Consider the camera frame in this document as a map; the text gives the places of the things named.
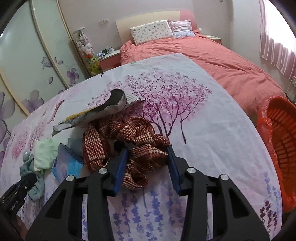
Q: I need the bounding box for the red woven strap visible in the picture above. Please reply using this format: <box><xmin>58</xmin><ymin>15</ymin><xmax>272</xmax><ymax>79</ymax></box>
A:
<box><xmin>82</xmin><ymin>115</ymin><xmax>172</xmax><ymax>191</ymax></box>

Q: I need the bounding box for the silver snack wrapper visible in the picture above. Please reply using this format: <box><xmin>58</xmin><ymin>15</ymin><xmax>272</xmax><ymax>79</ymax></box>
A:
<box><xmin>52</xmin><ymin>89</ymin><xmax>145</xmax><ymax>137</ymax></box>

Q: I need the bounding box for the red plastic trash basket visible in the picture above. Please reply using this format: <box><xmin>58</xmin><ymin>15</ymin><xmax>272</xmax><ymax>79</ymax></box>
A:
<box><xmin>256</xmin><ymin>96</ymin><xmax>296</xmax><ymax>212</ymax></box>

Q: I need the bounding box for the green grey sock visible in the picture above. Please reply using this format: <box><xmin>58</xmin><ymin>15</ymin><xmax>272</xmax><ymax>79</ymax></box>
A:
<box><xmin>20</xmin><ymin>151</ymin><xmax>45</xmax><ymax>202</ymax></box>

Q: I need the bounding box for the blue plastic packet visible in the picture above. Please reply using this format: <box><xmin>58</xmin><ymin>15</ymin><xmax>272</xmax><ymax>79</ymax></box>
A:
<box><xmin>51</xmin><ymin>143</ymin><xmax>84</xmax><ymax>184</ymax></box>

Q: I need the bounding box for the light green cloth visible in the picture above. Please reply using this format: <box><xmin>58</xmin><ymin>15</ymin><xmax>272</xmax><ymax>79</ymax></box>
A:
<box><xmin>33</xmin><ymin>138</ymin><xmax>59</xmax><ymax>171</ymax></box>

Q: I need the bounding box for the floral pink table cloth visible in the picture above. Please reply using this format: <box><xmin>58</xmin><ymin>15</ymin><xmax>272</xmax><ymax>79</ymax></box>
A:
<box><xmin>1</xmin><ymin>54</ymin><xmax>282</xmax><ymax>240</ymax></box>

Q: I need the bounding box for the bed with coral duvet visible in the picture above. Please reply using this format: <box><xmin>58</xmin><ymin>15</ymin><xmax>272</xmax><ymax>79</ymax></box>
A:
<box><xmin>120</xmin><ymin>33</ymin><xmax>285</xmax><ymax>117</ymax></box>

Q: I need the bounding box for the glass wardrobe with flowers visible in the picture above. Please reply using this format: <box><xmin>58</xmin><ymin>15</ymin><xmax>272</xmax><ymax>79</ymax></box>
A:
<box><xmin>1</xmin><ymin>1</ymin><xmax>89</xmax><ymax>164</ymax></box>

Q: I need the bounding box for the pink left nightstand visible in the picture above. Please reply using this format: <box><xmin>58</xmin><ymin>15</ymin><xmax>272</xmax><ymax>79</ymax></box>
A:
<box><xmin>99</xmin><ymin>50</ymin><xmax>121</xmax><ymax>72</ymax></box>

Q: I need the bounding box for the pink nightstand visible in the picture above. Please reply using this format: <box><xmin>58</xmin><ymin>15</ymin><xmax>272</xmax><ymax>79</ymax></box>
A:
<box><xmin>206</xmin><ymin>35</ymin><xmax>222</xmax><ymax>45</ymax></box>
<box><xmin>99</xmin><ymin>50</ymin><xmax>121</xmax><ymax>72</ymax></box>

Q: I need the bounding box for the plush toy tower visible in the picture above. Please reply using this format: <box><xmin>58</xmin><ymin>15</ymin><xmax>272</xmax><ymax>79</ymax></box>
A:
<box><xmin>73</xmin><ymin>27</ymin><xmax>103</xmax><ymax>76</ymax></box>

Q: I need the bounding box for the pink right nightstand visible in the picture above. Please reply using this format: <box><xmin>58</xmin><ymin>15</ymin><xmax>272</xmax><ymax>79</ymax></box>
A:
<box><xmin>206</xmin><ymin>35</ymin><xmax>222</xmax><ymax>45</ymax></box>

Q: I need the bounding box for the pink striped curtain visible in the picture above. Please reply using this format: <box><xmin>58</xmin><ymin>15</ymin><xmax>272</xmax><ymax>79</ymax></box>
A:
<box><xmin>259</xmin><ymin>1</ymin><xmax>295</xmax><ymax>80</ymax></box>

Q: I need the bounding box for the pink striped pillow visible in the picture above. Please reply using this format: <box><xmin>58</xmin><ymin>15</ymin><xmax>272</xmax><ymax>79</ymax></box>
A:
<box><xmin>168</xmin><ymin>20</ymin><xmax>195</xmax><ymax>38</ymax></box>

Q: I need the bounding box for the beige pink headboard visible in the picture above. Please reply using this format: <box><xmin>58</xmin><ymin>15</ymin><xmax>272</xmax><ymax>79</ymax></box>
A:
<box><xmin>116</xmin><ymin>10</ymin><xmax>198</xmax><ymax>44</ymax></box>

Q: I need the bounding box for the white floral pillow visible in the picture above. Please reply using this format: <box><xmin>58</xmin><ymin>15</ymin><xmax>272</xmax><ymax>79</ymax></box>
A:
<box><xmin>130</xmin><ymin>20</ymin><xmax>174</xmax><ymax>45</ymax></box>

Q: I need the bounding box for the white wire rack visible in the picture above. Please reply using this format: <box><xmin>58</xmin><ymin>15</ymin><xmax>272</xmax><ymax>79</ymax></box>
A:
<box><xmin>285</xmin><ymin>76</ymin><xmax>296</xmax><ymax>105</ymax></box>

